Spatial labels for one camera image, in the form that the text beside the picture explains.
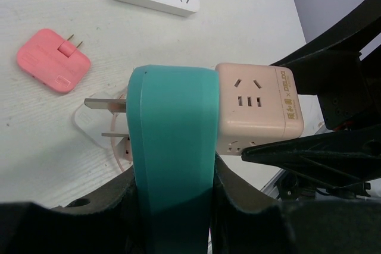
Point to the orange cube plug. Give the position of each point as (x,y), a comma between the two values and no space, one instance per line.
(258,105)

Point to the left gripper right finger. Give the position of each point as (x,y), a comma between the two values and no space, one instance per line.
(245,220)

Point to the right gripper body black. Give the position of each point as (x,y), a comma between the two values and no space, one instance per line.
(349,92)

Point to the pink square plug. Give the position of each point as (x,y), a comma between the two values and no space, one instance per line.
(53,60)

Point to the white square plug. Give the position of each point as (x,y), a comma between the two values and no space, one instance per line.
(94,122)

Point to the teal triangular socket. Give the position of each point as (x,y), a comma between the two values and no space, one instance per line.
(172,116)

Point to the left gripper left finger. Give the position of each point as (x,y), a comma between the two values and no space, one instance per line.
(106,220)

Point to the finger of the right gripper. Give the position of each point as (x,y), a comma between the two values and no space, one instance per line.
(313,64)
(332,160)

